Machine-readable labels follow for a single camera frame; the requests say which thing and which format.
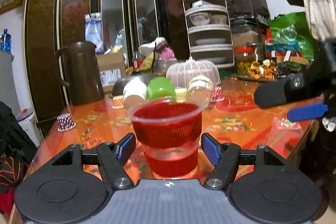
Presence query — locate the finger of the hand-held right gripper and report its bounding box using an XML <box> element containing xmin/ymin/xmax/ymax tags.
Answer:
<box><xmin>254</xmin><ymin>79</ymin><xmax>292</xmax><ymax>109</ymax></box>
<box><xmin>287</xmin><ymin>102</ymin><xmax>329</xmax><ymax>122</ymax></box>

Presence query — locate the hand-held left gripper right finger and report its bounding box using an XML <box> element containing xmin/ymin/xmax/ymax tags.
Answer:
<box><xmin>201</xmin><ymin>133</ymin><xmax>286</xmax><ymax>190</ymax></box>

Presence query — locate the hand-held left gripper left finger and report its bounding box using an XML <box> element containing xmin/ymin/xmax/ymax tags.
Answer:
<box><xmin>51</xmin><ymin>132</ymin><xmax>137</xmax><ymax>190</ymax></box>

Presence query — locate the red mesh clear cup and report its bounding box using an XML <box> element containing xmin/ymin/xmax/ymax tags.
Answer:
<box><xmin>128</xmin><ymin>101</ymin><xmax>203</xmax><ymax>179</ymax></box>

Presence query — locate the white paper cup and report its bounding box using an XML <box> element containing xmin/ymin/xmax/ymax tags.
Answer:
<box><xmin>123</xmin><ymin>79</ymin><xmax>148</xmax><ymax>110</ymax></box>

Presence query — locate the clear plastic cup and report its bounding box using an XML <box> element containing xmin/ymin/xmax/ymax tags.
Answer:
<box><xmin>186</xmin><ymin>75</ymin><xmax>212</xmax><ymax>109</ymax></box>

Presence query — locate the yellow plastic cup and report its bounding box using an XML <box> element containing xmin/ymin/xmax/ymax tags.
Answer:
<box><xmin>175</xmin><ymin>88</ymin><xmax>187</xmax><ymax>103</ymax></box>

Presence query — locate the green plastic cup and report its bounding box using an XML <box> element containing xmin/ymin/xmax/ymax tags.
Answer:
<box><xmin>147</xmin><ymin>76</ymin><xmax>176</xmax><ymax>103</ymax></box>

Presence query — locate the tray of snacks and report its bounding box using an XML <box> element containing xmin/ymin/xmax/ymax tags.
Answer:
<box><xmin>247</xmin><ymin>58</ymin><xmax>279</xmax><ymax>81</ymax></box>

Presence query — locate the orange floral tablecloth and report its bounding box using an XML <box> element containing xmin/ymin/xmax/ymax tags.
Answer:
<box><xmin>8</xmin><ymin>74</ymin><xmax>319</xmax><ymax>224</ymax></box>

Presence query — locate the glass pickle jar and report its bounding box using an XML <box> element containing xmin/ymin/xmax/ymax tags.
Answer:
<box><xmin>235</xmin><ymin>47</ymin><xmax>259</xmax><ymax>77</ymax></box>

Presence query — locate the orange cupcake liner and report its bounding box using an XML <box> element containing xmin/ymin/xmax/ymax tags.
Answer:
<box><xmin>112</xmin><ymin>95</ymin><xmax>125</xmax><ymax>110</ymax></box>

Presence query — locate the green shopping bag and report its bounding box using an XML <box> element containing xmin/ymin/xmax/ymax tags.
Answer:
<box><xmin>267</xmin><ymin>11</ymin><xmax>316</xmax><ymax>62</ymax></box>

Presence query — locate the red white cupcake liner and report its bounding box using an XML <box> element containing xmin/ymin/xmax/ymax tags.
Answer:
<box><xmin>210</xmin><ymin>86</ymin><xmax>224</xmax><ymax>103</ymax></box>

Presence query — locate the dark metal bowl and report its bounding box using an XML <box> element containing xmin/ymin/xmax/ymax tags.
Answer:
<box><xmin>109</xmin><ymin>73</ymin><xmax>158</xmax><ymax>99</ymax></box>

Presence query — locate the purple white cupcake liner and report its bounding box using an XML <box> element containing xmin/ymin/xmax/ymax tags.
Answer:
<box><xmin>57</xmin><ymin>113</ymin><xmax>76</xmax><ymax>132</ymax></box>

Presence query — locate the clear mesh food cover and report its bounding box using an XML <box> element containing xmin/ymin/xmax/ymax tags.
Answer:
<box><xmin>165</xmin><ymin>57</ymin><xmax>220</xmax><ymax>90</ymax></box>

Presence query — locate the cardboard box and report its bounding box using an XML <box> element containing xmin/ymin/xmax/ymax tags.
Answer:
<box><xmin>97</xmin><ymin>52</ymin><xmax>127</xmax><ymax>93</ymax></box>

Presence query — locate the brown plastic pitcher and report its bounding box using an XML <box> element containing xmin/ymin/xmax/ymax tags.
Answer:
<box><xmin>54</xmin><ymin>41</ymin><xmax>106</xmax><ymax>106</ymax></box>

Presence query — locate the red drink bottle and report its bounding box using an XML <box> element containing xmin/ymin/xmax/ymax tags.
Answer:
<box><xmin>131</xmin><ymin>50</ymin><xmax>143</xmax><ymax>70</ymax></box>

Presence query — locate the tiered clear dish rack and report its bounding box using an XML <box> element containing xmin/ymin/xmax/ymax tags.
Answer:
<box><xmin>180</xmin><ymin>0</ymin><xmax>236</xmax><ymax>69</ymax></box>

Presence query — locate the white box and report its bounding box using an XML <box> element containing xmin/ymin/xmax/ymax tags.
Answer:
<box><xmin>15</xmin><ymin>108</ymin><xmax>43</xmax><ymax>148</ymax></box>

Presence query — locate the pink stuffed toy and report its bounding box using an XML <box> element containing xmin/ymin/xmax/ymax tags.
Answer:
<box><xmin>154</xmin><ymin>37</ymin><xmax>177</xmax><ymax>61</ymax></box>

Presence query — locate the dark clothing pile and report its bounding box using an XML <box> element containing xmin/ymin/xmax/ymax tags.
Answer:
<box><xmin>0</xmin><ymin>101</ymin><xmax>38</xmax><ymax>194</ymax></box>

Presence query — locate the blue white plastic bag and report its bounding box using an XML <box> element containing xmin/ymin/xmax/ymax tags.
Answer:
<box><xmin>84</xmin><ymin>12</ymin><xmax>103</xmax><ymax>54</ymax></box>

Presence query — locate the dark wooden wardrobe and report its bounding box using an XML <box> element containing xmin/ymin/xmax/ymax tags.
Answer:
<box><xmin>23</xmin><ymin>0</ymin><xmax>201</xmax><ymax>130</ymax></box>

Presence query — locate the grey cabinet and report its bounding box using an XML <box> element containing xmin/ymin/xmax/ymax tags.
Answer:
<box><xmin>0</xmin><ymin>50</ymin><xmax>21</xmax><ymax>115</ymax></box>

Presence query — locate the blue water bottle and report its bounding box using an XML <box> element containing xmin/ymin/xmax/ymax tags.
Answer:
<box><xmin>0</xmin><ymin>28</ymin><xmax>12</xmax><ymax>54</ymax></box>

